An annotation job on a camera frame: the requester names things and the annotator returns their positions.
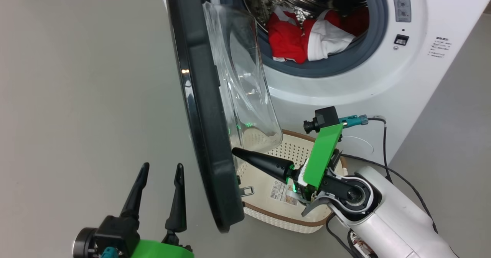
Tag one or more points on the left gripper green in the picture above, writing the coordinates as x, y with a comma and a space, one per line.
161, 251

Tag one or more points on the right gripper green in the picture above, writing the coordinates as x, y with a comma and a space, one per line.
324, 154

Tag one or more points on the dark round washer door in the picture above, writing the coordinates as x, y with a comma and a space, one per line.
207, 135

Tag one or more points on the red garment white trim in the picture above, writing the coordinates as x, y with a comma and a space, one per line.
285, 39

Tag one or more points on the white and red garment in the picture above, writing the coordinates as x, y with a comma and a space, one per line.
326, 35

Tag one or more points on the printed paper basket sticker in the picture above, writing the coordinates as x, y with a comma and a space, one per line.
282, 192

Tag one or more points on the cream perforated basket brown rim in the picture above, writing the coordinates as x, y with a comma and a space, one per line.
261, 196

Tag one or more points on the white front-load washing machine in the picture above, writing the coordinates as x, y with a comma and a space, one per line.
345, 89

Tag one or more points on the grey rubber door seal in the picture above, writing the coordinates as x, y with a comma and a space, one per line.
378, 20

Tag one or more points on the black door lock slot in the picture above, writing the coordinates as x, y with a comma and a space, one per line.
401, 40

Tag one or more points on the left wrist black cylinder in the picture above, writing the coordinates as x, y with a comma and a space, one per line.
82, 244

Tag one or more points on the round white filter cover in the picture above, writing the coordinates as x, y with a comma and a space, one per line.
360, 145

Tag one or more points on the grey warning sticker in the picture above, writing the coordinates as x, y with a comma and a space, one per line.
401, 5

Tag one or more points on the small printed text label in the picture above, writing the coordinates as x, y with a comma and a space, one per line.
441, 43

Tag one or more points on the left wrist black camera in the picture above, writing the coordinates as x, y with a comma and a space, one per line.
115, 231

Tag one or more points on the wrist black camera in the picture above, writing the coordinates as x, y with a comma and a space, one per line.
115, 231
326, 118

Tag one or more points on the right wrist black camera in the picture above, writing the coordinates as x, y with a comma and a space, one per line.
326, 118

